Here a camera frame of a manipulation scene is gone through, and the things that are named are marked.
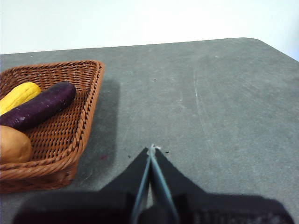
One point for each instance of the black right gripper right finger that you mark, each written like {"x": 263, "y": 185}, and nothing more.
{"x": 210, "y": 210}

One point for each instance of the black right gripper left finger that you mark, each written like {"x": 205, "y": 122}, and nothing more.
{"x": 98, "y": 206}

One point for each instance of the brown woven wicker basket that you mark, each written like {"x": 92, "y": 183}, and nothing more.
{"x": 65, "y": 130}

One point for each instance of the brown potato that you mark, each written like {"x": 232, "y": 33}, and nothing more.
{"x": 14, "y": 147}

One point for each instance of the purple eggplant with green stem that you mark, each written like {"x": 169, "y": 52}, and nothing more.
{"x": 42, "y": 106}

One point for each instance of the yellow corn cob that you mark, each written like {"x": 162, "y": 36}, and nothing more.
{"x": 18, "y": 96}

